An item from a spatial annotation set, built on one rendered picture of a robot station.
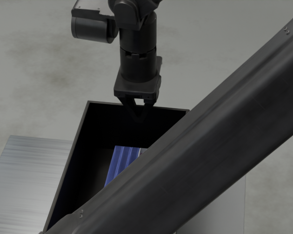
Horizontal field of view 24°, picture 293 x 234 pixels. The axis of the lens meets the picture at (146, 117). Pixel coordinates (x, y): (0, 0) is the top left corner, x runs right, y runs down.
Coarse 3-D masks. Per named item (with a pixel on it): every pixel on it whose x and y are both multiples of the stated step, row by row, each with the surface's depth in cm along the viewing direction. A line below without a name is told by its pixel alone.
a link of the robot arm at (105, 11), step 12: (84, 0) 102; (96, 0) 101; (120, 0) 94; (132, 0) 94; (72, 12) 102; (84, 12) 101; (96, 12) 100; (108, 12) 99; (120, 12) 95; (132, 12) 94; (72, 24) 102; (84, 24) 102; (96, 24) 101; (120, 24) 97; (132, 24) 97; (84, 36) 103; (96, 36) 102; (108, 36) 103
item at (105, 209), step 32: (288, 32) 45; (256, 64) 46; (288, 64) 44; (224, 96) 47; (256, 96) 45; (288, 96) 45; (192, 128) 48; (224, 128) 46; (256, 128) 46; (288, 128) 46; (160, 160) 48; (192, 160) 48; (224, 160) 48; (256, 160) 48; (128, 192) 49; (160, 192) 49; (192, 192) 49; (64, 224) 54; (96, 224) 50; (128, 224) 50; (160, 224) 50
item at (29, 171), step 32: (0, 160) 124; (32, 160) 124; (64, 160) 124; (0, 192) 117; (32, 192) 117; (224, 192) 117; (0, 224) 112; (32, 224) 112; (192, 224) 112; (224, 224) 112
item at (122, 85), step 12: (120, 48) 104; (156, 48) 105; (120, 60) 105; (132, 60) 103; (144, 60) 103; (156, 60) 106; (120, 72) 108; (132, 72) 105; (144, 72) 105; (156, 72) 108; (120, 84) 105; (132, 84) 105; (144, 84) 105; (156, 84) 105; (120, 96) 105; (144, 96) 104
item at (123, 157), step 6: (114, 150) 113; (120, 150) 113; (126, 150) 113; (132, 150) 113; (138, 150) 113; (144, 150) 113; (114, 156) 112; (120, 156) 112; (126, 156) 112; (132, 156) 112; (138, 156) 112; (114, 162) 111; (120, 162) 111; (126, 162) 111; (114, 168) 110; (120, 168) 110; (108, 174) 109; (114, 174) 109; (108, 180) 108
